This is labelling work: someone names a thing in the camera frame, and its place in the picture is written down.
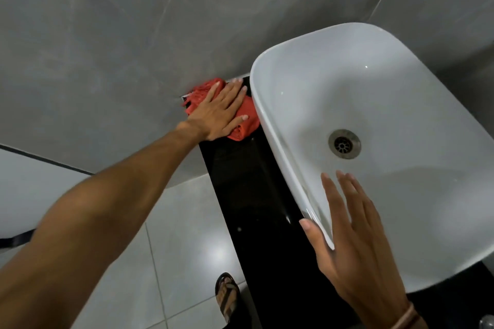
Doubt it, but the metal sink drain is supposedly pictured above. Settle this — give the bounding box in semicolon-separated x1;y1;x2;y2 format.
328;129;362;160

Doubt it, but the person's right hand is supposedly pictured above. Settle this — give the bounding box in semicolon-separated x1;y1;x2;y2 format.
299;171;410;328

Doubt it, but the person's left forearm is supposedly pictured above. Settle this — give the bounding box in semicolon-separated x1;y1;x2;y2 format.
0;121;202;329

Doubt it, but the red cleaning cloth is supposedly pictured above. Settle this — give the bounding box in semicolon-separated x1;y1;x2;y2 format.
182;78;261;142

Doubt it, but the white ceramic sink basin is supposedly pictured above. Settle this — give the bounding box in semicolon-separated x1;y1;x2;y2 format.
250;23;494;294

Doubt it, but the brown wrist bracelet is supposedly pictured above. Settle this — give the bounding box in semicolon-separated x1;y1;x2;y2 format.
391;301;421;329

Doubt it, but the black strap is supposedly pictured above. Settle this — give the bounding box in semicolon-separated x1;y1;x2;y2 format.
0;230;38;249

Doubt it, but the person's right forearm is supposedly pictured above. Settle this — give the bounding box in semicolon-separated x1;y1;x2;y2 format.
403;311;430;329

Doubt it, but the person's left hand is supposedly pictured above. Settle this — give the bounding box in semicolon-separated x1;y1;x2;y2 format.
184;78;250;143

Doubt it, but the brown strappy sandal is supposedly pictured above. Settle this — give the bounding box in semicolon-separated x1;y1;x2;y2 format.
215;272;242;325

